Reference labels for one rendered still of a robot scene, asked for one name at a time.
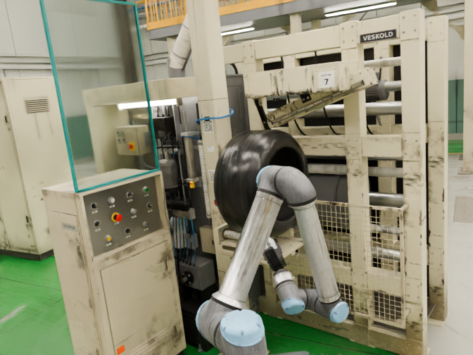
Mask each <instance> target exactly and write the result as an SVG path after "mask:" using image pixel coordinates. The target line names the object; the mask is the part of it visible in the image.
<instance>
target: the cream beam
mask: <svg viewBox="0 0 473 355"><path fill-rule="evenodd" d="M333 70H334V83H335V87H325V88H319V82H318V73H320V72H327V71H333ZM357 71H358V61H337V62H331V63H321V64H315V65H309V66H299V67H293V68H283V69H277V70H267V71H261V72H255V73H245V74H243V76H244V91H245V98H246V99H250V98H258V97H267V96H284V95H293V94H309V93H318V92H335V91H342V90H349V89H350V87H351V74H353V73H355V72H357Z"/></svg>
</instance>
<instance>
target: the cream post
mask: <svg viewBox="0 0 473 355"><path fill-rule="evenodd" d="M186 4H187V15H188V21H189V33H190V40H191V51H192V57H193V63H194V74H195V81H196V93H197V99H198V110H199V117H200V118H204V117H206V116H210V117H221V116H226V115H229V104H228V96H227V83H226V76H225V63H224V56H223V48H222V35H221V28H220V15H219V8H218V1H217V0H186ZM211 120H213V132H214V133H204V130H203V121H202V120H200V123H201V134H202V141H203V152H204V159H205V165H206V176H207V182H208V194H209V200H210V212H211V218H212V224H213V236H214V243H215V254H216V260H217V271H218V277H219V284H220V287H221V284H222V281H223V279H224V277H225V273H226V272H227V269H228V266H229V263H230V261H231V259H232V257H231V256H225V255H221V253H220V252H221V251H220V245H219V244H216V241H215V228H216V227H218V226H220V225H222V224H224V223H226V222H225V220H224V219H223V218H222V216H221V214H220V212H219V209H218V207H217V205H215V195H214V187H213V182H210V179H209V172H208V170H215V167H216V164H217V160H218V159H219V157H220V154H221V153H222V150H223V149H224V147H225V145H226V144H227V143H228V141H229V140H230V139H231V138H232V131H231V124H230V117H227V118H222V119H211ZM208 147H214V151H208Z"/></svg>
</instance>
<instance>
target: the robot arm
mask: <svg viewBox="0 0 473 355"><path fill-rule="evenodd" d="M256 183H257V187H258V190H257V192H256V197H255V199H254V201H253V204H252V207H251V210H250V212H249V214H248V217H247V219H246V222H245V225H244V228H243V230H242V232H241V235H240V238H239V241H238V243H237V245H236V248H235V250H234V253H233V256H232V259H231V261H230V263H229V266H228V269H227V272H226V273H225V277H224V279H223V281H222V284H221V287H220V290H219V291H218V292H215V293H213V294H212V296H211V298H210V300H208V301H206V302H204V303H203V304H202V305H201V306H200V308H199V310H198V312H197V315H196V327H197V328H198V331H199V332H200V333H201V335H202V336H203V337H204V338H205V339H206V340H208V341H209V342H210V343H211V344H212V345H213V346H214V347H215V348H217V349H218V350H219V351H220V352H222V353H223V354H224V355H268V352H267V345H266V339H265V328H264V325H263V322H262V319H261V317H260V316H259V315H258V314H257V313H256V312H254V311H251V310H247V309H248V307H247V305H246V302H245V300H246V298H247V295H248V292H249V290H250V288H251V284H252V282H253V279H254V277H255V274H256V271H257V269H258V266H259V263H260V260H261V258H262V256H263V257H264V259H265V261H266V260H267V264H269V266H270V267H271V269H272V271H275V273H274V274H273V279H272V281H273V283H274V286H275V289H276V291H277V294H278V296H279V300H280V302H281V305H282V308H283V309H284V312H285V313H287V314H289V315H294V314H298V313H300V312H302V311H303V310H311V311H313V312H315V313H317V314H319V315H321V316H323V317H325V318H327V319H329V320H330V321H331V322H335V323H341V322H343V321H344V320H345V319H346V318H347V316H348V312H349V307H348V304H347V303H346V302H344V301H342V300H341V295H340V292H339V289H338V287H337V283H336V279H335V276H334V271H333V268H332V264H331V261H330V257H329V253H328V251H327V245H326V243H325V240H324V235H323V232H322V228H321V225H320V220H319V217H318V214H317V209H316V206H315V202H316V200H317V194H316V191H315V188H314V187H313V185H312V183H311V182H310V181H309V179H308V178H307V177H306V176H305V175H304V174H303V173H302V172H301V171H300V170H298V169H296V168H294V167H291V166H266V167H264V168H263V169H262V170H261V171H260V172H259V173H258V175H257V178H256ZM284 198H286V200H287V203H288V205H289V206H290V207H291V208H293V209H294V213H295V216H296V220H297V223H298V228H299V230H300V234H301V237H302V240H303V245H304V247H305V252H306V255H307V257H308V262H309V265H310V269H311V272H312V274H313V279H314V282H315V286H316V289H304V288H297V286H296V283H295V281H294V279H295V277H293V276H292V274H291V273H290V272H289V271H288V270H287V269H284V267H285V266H286V262H285V260H284V257H283V255H282V249H281V247H280V246H279V245H278V243H276V242H275V241H274V240H273V239H272V238H271V237H270V233H271V232H272V228H273V226H274V224H275V221H276V218H277V215H278V213H279V210H280V207H281V205H282V203H283V201H284ZM268 240H269V243H270V244H271V246H270V247H269V246H268V243H267V241H268Z"/></svg>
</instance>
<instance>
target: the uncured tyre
mask: <svg viewBox="0 0 473 355"><path fill-rule="evenodd" d="M266 166H291V167H294V168H296V169H298V170H300V171H301V172H302V173H303V174H304V175H305V176H306V177H307V178H308V179H309V173H308V164H307V161H306V157H305V154H304V152H303V150H302V148H301V146H300V145H299V144H298V142H297V141H296V140H295V139H294V138H293V137H292V136H291V135H290V134H289V133H287V132H283V131H281V130H247V131H245V132H241V133H239V134H237V135H235V136H234V137H233V138H231V139H230V140H229V141H228V143H227V144H226V145H225V147H224V149H223V150H222V153H221V154H220V157H219V159H218V160H217V164H216V167H215V174H214V181H213V187H214V195H215V200H216V204H217V207H218V209H219V212H220V214H221V216H222V218H223V219H224V220H225V222H226V223H227V224H228V225H229V226H230V227H232V228H234V229H235V230H237V231H239V232H242V230H243V228H244V225H245V222H246V219H247V217H248V214H249V212H250V210H251V207H252V204H253V201H254V199H255V197H256V192H257V190H258V187H257V183H256V178H257V175H258V173H259V172H260V171H261V170H262V169H263V168H264V167H266ZM296 222H297V220H296V216H295V213H294V209H293V208H291V207H290V206H289V205H288V203H287V200H286V198H284V201H283V203H282V205H281V207H280V210H279V213H278V215H277V218H276V221H275V224H274V226H273V228H272V232H271V233H270V237H275V236H280V235H283V234H284V233H285V232H287V231H288V230H289V229H290V228H291V227H292V226H293V225H294V224H295V223H296Z"/></svg>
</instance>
